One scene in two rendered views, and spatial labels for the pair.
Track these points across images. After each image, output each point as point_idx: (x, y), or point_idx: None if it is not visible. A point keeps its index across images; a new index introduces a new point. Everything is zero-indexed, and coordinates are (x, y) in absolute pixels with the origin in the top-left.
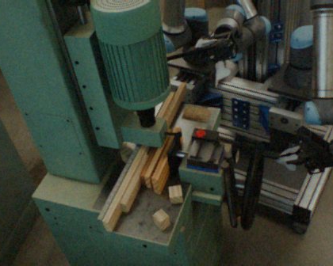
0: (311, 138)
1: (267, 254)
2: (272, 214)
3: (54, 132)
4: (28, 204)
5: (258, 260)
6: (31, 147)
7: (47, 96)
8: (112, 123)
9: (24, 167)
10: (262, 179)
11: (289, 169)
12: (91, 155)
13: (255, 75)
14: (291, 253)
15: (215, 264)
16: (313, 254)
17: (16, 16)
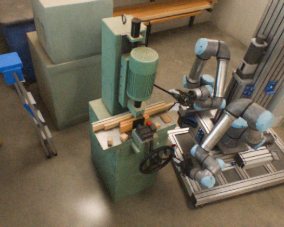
0: (187, 159)
1: (167, 203)
2: (184, 190)
3: (106, 85)
4: None
5: (161, 201)
6: None
7: (109, 71)
8: (123, 96)
9: None
10: (168, 162)
11: (176, 165)
12: (113, 102)
13: None
14: (177, 212)
15: (142, 186)
16: (185, 221)
17: (110, 37)
